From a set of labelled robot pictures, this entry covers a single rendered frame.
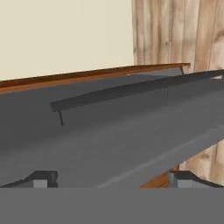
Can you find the brown wooden cabinet panel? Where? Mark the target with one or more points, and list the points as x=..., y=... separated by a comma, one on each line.
x=87, y=74

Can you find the grey fridge door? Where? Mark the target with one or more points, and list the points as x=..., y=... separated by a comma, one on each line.
x=110, y=137

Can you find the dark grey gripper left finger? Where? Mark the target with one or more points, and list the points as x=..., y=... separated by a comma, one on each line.
x=43, y=177

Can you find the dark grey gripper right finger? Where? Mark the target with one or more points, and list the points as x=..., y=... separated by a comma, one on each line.
x=183, y=178

